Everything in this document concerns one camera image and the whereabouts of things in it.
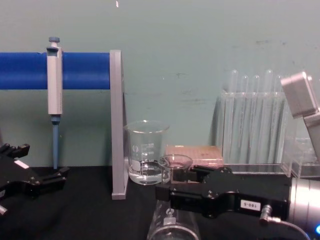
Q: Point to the large glass beaker with water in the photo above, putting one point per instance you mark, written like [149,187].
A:
[146,150]

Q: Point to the clear glass test tube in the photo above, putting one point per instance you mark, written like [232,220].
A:
[278,83]
[255,83]
[269,80]
[245,83]
[234,80]

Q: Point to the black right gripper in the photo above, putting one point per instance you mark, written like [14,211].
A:
[250,190]

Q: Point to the small glass beaker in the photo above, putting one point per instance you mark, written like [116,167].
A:
[166,165]

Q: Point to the blue rack bar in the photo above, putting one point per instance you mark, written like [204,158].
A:
[85,70]

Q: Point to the brown pipette tip box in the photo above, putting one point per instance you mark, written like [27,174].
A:
[200,155]

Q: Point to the clear acrylic test tube rack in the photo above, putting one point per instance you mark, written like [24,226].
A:
[250,130]

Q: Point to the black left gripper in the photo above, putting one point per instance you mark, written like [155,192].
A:
[15,175]

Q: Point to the empty glass beaker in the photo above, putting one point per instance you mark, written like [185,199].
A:
[175,225]

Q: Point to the black table cloth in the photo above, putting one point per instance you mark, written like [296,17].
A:
[87,220]

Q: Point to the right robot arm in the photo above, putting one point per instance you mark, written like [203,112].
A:
[301,200]

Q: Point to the clear acrylic box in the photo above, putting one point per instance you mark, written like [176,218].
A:
[306,160]

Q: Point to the grey rack post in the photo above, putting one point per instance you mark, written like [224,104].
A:
[117,125]

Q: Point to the grey pipette with blue tip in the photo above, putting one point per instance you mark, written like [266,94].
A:
[55,87]

